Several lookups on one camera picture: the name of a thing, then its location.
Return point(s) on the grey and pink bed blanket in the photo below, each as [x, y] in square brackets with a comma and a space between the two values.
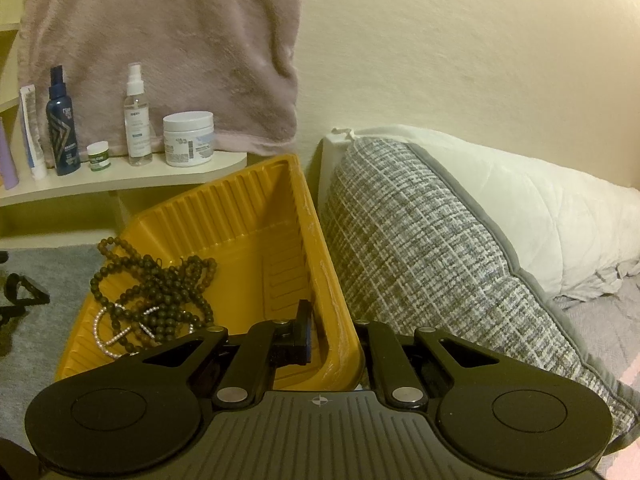
[600, 330]

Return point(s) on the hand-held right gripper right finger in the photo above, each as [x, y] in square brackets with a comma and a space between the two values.
[372, 345]

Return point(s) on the grey woven pillow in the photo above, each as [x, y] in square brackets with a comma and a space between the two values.
[425, 260]

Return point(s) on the white cream jar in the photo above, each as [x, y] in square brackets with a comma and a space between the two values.
[189, 140]

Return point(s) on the clear spray bottle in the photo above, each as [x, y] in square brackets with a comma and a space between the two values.
[137, 120]

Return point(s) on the small green-label jar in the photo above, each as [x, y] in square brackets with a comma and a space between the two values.
[98, 158]

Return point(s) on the dark blue spray bottle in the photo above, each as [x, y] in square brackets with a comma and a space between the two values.
[62, 130]

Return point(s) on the pink hanging towel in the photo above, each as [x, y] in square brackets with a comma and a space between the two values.
[175, 50]

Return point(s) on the cream wooden shelf unit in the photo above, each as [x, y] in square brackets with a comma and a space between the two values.
[125, 180]

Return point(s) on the yellow plastic tray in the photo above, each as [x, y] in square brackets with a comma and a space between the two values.
[270, 240]

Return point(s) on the blue-grey towel mat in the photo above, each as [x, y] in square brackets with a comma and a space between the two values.
[55, 280]

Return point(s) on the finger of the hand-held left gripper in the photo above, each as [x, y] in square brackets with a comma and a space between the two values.
[35, 296]

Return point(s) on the blue and white tube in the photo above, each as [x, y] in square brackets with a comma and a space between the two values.
[32, 135]

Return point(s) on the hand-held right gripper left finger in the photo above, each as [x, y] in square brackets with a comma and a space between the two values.
[309, 337]

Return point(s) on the white pillow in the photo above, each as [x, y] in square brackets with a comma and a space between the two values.
[550, 200]

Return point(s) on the purple tube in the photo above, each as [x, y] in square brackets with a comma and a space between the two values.
[7, 160]

